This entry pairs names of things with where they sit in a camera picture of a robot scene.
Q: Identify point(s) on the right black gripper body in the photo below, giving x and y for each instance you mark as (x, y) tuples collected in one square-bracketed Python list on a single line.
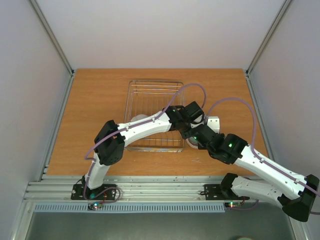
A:
[(199, 139)]

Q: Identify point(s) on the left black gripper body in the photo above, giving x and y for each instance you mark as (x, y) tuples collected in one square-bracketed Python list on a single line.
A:
[(185, 135)]

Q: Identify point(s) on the white ceramic bowl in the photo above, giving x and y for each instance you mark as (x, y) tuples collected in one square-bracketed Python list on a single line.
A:
[(138, 117)]

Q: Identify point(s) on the metal wire dish rack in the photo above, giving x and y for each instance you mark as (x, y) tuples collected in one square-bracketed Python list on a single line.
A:
[(146, 97)]

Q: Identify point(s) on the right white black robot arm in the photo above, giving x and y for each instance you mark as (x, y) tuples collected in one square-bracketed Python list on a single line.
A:
[(294, 193)]

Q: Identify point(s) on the right small circuit board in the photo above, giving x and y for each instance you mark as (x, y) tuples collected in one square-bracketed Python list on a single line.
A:
[(231, 205)]

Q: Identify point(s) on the small circuit board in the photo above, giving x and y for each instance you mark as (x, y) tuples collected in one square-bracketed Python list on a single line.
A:
[(94, 206), (231, 205)]

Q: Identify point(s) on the left small circuit board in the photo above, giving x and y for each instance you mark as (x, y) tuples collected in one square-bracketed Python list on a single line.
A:
[(94, 206)]

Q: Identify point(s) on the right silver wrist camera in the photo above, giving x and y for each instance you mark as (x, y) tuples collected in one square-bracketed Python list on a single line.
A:
[(213, 122)]

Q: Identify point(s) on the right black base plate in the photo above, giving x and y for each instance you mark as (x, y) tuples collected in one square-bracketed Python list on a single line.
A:
[(213, 192)]

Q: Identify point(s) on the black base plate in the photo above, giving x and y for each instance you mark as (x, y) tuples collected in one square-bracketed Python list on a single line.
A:
[(104, 192), (213, 192)]

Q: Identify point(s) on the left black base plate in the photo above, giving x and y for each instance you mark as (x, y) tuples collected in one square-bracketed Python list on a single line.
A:
[(104, 192)]

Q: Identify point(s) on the aluminium rail base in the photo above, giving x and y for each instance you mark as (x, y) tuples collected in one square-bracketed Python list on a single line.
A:
[(134, 189)]

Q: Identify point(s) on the right aluminium frame post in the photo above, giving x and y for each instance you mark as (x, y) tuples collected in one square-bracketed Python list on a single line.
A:
[(269, 34)]

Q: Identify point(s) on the aluminium frame post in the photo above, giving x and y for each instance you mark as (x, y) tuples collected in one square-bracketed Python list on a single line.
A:
[(47, 28), (269, 34)]

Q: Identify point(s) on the grey slotted cable duct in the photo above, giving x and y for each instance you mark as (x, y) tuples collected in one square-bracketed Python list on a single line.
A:
[(131, 208)]

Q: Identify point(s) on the left aluminium frame post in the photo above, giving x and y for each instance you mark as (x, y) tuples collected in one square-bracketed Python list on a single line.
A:
[(47, 28)]

